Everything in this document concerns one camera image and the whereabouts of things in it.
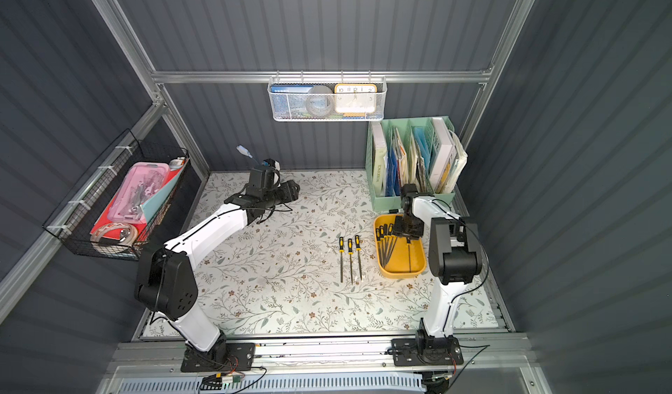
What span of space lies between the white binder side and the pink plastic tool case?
951mm

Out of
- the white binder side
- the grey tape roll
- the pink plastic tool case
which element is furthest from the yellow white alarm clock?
the pink plastic tool case

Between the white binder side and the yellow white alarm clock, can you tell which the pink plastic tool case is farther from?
the white binder side

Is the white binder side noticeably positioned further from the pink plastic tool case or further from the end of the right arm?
the pink plastic tool case

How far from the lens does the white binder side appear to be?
91 centimetres

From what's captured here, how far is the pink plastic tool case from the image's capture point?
2.28 ft

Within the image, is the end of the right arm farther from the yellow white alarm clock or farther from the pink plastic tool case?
the pink plastic tool case

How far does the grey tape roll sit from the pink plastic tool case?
1.62ft

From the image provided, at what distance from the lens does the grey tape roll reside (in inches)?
34.7

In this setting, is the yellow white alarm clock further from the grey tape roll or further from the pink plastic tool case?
the pink plastic tool case

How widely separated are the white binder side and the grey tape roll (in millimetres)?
480
